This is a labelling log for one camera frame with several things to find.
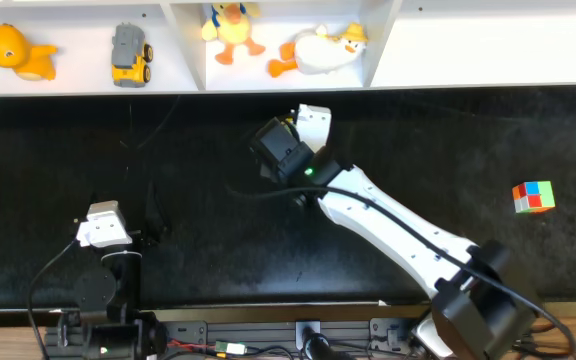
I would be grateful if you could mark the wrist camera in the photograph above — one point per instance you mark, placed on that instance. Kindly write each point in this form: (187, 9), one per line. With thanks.
(104, 225)
(314, 125)

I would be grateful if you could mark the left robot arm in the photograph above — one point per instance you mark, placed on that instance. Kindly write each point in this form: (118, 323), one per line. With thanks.
(95, 287)

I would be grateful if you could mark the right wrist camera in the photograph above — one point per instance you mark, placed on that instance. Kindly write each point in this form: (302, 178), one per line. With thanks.
(314, 125)

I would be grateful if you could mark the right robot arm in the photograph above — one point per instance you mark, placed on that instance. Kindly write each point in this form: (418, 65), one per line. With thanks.
(383, 225)

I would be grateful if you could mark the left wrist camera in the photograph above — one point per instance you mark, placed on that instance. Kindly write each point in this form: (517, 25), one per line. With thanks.
(104, 225)

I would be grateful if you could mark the yellow rubber duck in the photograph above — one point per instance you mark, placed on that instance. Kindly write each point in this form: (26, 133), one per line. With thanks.
(10, 47)

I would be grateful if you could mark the white plush duck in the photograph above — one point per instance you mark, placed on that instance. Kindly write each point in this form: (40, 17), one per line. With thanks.
(323, 52)

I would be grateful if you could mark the yellow plush duck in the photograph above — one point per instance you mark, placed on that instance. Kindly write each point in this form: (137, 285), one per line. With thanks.
(233, 30)

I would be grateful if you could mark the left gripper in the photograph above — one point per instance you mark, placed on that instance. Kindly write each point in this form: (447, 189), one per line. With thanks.
(138, 234)

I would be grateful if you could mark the grey and yellow toy truck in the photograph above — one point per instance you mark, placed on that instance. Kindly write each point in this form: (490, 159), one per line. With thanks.
(128, 55)

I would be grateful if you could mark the many-coloured puzzle cube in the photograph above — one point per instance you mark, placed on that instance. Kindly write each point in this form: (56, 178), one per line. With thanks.
(533, 197)

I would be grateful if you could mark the mounting rail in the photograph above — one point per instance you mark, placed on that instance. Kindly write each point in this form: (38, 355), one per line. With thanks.
(268, 335)

